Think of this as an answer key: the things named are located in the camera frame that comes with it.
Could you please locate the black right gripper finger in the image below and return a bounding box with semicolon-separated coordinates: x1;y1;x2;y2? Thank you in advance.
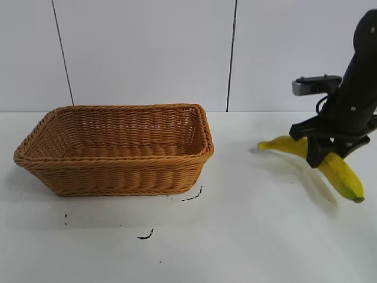
338;137;371;159
306;140;329;169

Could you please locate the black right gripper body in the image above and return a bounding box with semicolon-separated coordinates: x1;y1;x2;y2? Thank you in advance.
289;54;377;149

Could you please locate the yellow banana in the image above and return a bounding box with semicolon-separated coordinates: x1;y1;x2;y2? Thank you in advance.
258;135;365;203

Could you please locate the brown woven wicker basket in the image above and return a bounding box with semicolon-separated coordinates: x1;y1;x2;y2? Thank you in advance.
13;103;215;198

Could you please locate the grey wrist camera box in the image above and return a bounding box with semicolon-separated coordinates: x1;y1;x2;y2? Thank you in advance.
292;75;343;97

